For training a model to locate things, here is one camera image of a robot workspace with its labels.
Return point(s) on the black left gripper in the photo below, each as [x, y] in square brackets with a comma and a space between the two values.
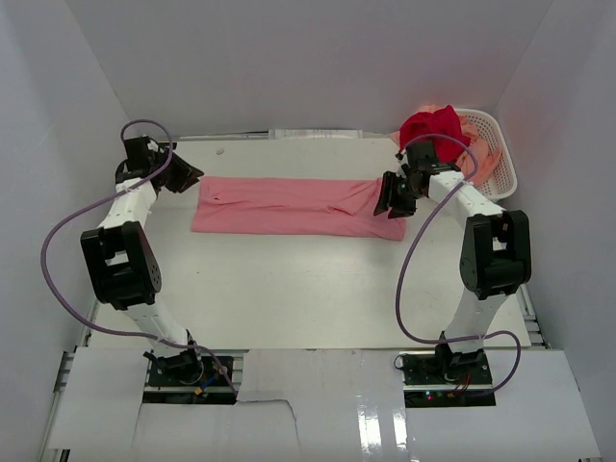
[188, 169]

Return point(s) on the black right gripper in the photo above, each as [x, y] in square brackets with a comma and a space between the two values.
[399, 209]

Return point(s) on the pink t-shirt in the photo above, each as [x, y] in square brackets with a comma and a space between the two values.
[287, 206]

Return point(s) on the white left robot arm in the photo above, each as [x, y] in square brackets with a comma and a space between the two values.
[123, 270]

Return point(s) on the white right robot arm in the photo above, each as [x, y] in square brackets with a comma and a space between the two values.
[495, 258]

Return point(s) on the red t-shirt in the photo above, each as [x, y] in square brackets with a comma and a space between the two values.
[442, 126]

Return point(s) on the white paper label sheet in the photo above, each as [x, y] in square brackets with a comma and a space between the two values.
[314, 134]

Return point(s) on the white plastic laundry basket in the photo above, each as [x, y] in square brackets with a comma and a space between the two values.
[497, 178]

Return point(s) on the white cardboard front cover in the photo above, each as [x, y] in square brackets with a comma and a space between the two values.
[319, 405]

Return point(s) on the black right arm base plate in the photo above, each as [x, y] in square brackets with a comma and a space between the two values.
[427, 371]

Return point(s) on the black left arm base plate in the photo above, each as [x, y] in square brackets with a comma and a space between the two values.
[187, 370]

